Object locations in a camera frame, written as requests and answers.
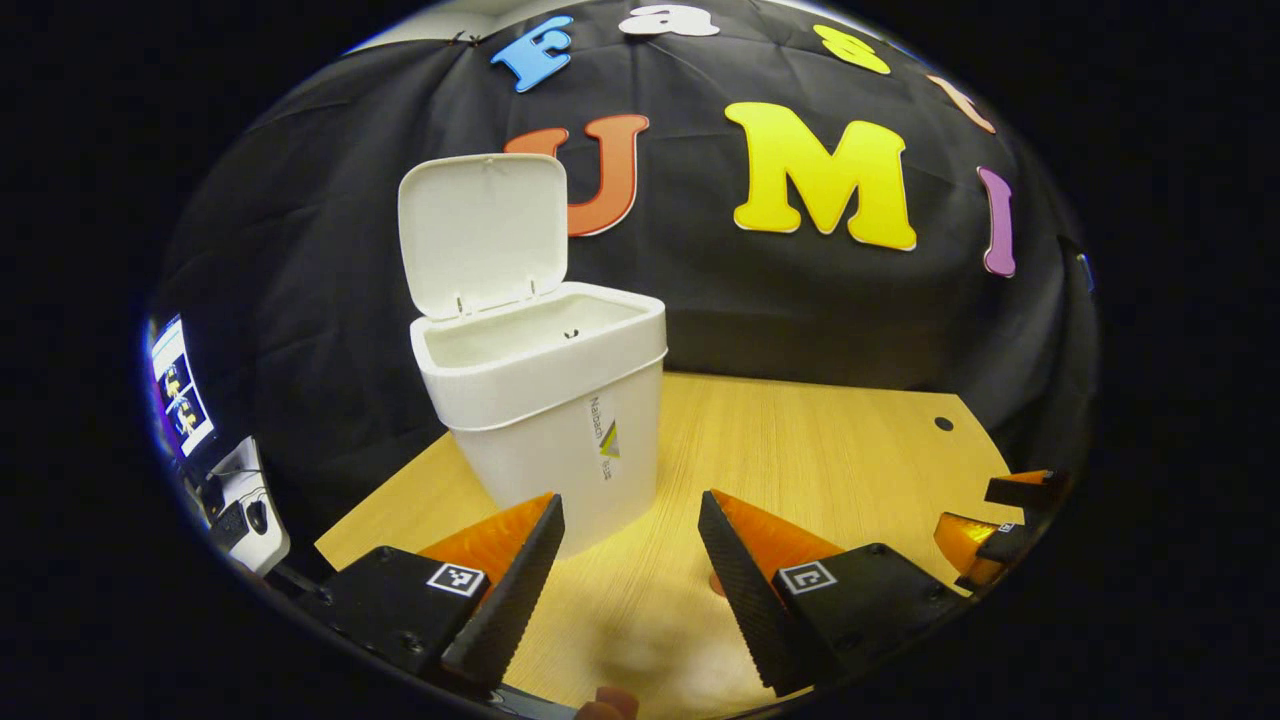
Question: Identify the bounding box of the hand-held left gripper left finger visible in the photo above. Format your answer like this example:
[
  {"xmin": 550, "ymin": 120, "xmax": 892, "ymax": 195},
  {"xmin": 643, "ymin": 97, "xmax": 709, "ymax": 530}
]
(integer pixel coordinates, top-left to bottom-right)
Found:
[{"xmin": 300, "ymin": 492, "xmax": 567, "ymax": 691}]

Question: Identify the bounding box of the white desktop garbage bin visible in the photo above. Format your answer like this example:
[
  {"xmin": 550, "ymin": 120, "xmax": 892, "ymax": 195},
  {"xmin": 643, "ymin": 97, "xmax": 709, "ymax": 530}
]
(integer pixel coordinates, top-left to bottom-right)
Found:
[{"xmin": 397, "ymin": 152, "xmax": 669, "ymax": 559}]

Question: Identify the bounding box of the wooden desktop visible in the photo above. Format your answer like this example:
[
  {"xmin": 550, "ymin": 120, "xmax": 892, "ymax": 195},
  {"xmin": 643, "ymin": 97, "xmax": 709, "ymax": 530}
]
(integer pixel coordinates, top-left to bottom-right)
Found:
[{"xmin": 315, "ymin": 372, "xmax": 1026, "ymax": 719}]

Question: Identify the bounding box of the black backdrop cloth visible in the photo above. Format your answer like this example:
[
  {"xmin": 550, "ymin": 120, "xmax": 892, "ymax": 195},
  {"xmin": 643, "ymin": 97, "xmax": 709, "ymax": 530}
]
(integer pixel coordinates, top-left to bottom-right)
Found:
[{"xmin": 150, "ymin": 0, "xmax": 1101, "ymax": 561}]

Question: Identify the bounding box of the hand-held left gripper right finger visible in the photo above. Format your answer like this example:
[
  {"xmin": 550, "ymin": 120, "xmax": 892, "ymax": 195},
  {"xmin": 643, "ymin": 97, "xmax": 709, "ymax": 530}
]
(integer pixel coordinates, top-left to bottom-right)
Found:
[{"xmin": 697, "ymin": 489, "xmax": 966, "ymax": 698}]

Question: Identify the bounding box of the computer monitor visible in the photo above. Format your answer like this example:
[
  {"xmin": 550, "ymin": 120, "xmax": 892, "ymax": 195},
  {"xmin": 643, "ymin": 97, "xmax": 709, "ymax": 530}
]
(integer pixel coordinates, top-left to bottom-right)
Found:
[{"xmin": 148, "ymin": 315, "xmax": 217, "ymax": 463}]

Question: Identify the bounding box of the black keyboard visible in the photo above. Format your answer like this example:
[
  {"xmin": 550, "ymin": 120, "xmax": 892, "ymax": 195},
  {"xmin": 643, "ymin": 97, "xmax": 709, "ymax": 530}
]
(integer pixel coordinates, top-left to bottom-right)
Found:
[{"xmin": 209, "ymin": 500, "xmax": 247, "ymax": 553}]

